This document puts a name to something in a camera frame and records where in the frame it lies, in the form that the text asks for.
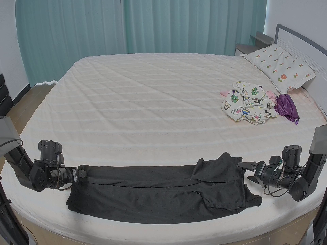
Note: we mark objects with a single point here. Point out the bed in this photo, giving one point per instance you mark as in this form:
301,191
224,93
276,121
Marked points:
153,98

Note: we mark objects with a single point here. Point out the blue-green curtain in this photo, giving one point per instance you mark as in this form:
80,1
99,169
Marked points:
191,16
71,22

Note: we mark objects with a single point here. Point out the dark grey chest of drawers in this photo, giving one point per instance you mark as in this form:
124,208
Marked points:
5,96

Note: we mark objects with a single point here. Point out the white printed pillow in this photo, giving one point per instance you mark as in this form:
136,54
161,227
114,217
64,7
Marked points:
279,65

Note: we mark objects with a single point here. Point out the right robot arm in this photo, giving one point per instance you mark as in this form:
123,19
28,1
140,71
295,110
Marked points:
310,172

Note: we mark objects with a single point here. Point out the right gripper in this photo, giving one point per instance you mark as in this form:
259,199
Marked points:
269,176

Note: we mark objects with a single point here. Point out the black T-shirt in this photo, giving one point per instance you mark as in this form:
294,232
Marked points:
153,198

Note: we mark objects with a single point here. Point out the white printed pyjama top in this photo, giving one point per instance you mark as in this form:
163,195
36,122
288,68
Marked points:
245,106

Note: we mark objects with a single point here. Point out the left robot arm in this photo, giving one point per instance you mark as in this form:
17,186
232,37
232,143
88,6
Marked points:
23,167

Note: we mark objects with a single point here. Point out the pink garment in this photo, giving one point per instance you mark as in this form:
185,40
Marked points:
271,95

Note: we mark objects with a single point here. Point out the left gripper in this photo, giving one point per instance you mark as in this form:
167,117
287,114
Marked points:
63,177

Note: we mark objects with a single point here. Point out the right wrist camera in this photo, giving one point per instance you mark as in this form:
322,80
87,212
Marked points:
275,161

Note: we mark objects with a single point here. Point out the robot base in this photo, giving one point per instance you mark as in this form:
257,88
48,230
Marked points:
310,236

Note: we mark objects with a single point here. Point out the purple garment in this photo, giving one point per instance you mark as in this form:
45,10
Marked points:
287,106

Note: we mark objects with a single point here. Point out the grey bedside table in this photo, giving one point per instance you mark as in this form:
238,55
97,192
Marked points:
245,48

